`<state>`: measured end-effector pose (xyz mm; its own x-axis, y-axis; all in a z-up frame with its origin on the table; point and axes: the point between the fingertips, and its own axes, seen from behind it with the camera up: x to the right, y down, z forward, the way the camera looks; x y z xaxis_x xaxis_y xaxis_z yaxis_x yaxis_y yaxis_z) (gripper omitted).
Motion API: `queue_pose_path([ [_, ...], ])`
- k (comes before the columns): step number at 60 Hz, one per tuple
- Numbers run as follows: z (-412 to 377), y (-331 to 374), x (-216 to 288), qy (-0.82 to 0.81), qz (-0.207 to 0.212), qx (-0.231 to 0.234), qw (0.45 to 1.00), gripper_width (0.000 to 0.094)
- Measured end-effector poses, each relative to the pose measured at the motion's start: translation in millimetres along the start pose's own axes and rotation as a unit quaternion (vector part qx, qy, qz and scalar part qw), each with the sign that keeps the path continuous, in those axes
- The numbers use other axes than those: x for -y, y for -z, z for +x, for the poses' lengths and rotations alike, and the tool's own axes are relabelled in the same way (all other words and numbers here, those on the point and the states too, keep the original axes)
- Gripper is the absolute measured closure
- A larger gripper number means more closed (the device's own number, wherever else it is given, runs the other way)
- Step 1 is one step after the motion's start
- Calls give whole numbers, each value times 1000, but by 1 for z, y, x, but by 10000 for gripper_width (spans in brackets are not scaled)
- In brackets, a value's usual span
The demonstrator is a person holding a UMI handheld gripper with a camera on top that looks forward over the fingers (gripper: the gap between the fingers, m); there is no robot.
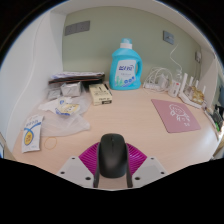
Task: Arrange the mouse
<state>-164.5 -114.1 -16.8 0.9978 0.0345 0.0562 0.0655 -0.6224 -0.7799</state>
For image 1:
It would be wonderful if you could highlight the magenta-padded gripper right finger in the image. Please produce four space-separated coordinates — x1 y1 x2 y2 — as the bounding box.
124 141 168 189

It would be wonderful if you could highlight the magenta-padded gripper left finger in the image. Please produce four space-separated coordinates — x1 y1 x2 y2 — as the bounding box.
56 141 101 189

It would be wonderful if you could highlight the black computer mouse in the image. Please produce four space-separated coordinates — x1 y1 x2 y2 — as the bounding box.
97 133 130 179

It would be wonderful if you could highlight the pink printed mouse pad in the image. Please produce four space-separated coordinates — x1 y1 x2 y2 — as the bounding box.
150 98 202 134

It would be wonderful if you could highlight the tan rubber band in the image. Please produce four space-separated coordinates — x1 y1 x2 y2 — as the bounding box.
44 136 58 150

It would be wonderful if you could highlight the clear plastic bag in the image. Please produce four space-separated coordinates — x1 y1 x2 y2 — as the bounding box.
37 91 93 138

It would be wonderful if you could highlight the white sachet with yellow print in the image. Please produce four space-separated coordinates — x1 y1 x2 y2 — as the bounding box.
21 114 45 154

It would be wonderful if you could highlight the cream cardboard box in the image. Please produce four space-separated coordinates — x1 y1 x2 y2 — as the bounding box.
88 83 113 107

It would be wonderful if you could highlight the silver foil packet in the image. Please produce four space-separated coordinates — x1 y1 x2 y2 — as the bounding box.
60 81 83 98

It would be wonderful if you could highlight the white router with antennas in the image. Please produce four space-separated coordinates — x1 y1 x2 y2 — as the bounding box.
178 73 208 109

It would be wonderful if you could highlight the white power strip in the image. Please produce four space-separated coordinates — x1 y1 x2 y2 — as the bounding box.
143 81 168 92

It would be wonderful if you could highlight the small clear red-labelled bottle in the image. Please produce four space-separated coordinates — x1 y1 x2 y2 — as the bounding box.
168 71 183 98

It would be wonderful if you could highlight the gold snack bag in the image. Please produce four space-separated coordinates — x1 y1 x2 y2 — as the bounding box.
189 85 205 105

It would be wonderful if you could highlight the black zip pouch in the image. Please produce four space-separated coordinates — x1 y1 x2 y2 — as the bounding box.
213 104 224 129

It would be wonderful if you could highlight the blue detergent bottle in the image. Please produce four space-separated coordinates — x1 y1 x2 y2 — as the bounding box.
109 37 144 91

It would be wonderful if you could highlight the white shelf unit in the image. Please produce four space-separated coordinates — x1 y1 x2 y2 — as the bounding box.
49 0 218 54

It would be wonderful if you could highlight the white cable bundle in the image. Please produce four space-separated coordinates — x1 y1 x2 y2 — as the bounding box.
144 66 174 89

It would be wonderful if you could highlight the white wall cable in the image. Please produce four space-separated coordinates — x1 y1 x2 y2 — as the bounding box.
169 43 184 73

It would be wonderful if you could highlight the white wall adapter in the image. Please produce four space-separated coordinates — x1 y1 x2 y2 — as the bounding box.
194 50 203 64

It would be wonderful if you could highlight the grey wall socket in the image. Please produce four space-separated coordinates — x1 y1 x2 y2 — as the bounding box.
162 30 175 46

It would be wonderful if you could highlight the grey blank wall plate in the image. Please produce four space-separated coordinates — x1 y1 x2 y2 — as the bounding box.
64 20 91 37

